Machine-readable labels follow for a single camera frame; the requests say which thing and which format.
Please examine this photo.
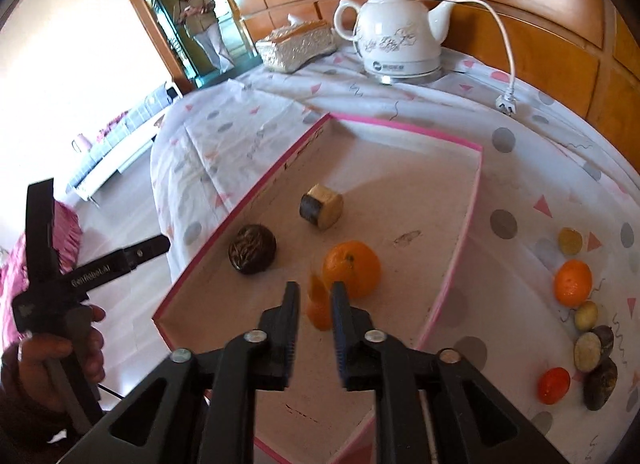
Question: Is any orange carrot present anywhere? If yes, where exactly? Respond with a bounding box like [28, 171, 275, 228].
[306, 272, 332, 332]

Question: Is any wooden wall cabinet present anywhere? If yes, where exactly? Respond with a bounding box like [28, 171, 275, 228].
[235, 0, 639, 164]

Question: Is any small red tomato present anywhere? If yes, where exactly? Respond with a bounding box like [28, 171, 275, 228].
[536, 366, 572, 406]

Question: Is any purple cut sweet potato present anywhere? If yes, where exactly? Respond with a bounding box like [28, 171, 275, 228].
[574, 325, 614, 373]

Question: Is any white kettle power cord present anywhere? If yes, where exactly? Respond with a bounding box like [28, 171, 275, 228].
[414, 0, 519, 118]

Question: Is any pink rimmed white tray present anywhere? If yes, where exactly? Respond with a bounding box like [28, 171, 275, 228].
[152, 112, 484, 464]

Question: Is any small tan potato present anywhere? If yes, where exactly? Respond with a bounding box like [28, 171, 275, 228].
[574, 300, 599, 332]

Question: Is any dark brown round fruit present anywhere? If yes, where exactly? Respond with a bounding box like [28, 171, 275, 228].
[228, 224, 278, 276]

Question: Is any white ceramic electric kettle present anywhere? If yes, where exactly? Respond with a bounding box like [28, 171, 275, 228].
[333, 0, 458, 85]

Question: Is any orange tangerine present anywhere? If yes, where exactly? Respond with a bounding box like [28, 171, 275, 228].
[321, 241, 382, 299]
[553, 259, 592, 308]

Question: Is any person's left hand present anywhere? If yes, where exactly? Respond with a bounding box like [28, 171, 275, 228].
[1, 326, 105, 414]

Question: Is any wooden door frame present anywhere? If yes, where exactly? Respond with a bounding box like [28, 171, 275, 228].
[129, 0, 259, 94]

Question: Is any white patterned tablecloth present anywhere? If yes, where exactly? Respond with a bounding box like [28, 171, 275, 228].
[150, 48, 639, 463]

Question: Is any white lace tissue box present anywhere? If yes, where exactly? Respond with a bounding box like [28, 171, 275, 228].
[255, 14, 336, 74]

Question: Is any person in doorway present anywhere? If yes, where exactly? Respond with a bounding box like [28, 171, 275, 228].
[172, 0, 235, 73]

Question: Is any pink fringed cloth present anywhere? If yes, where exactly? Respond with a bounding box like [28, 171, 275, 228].
[0, 200, 84, 350]

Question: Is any white low bench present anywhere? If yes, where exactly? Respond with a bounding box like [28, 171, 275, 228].
[66, 82, 182, 202]

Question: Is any orange tangerine on cloth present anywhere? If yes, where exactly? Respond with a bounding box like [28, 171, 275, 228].
[553, 259, 592, 308]

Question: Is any small yellow-brown fruit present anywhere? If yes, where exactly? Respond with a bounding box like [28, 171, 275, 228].
[558, 228, 584, 257]

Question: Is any dark brown wrinkled fruit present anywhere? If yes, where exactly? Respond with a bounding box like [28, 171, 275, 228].
[582, 358, 618, 411]

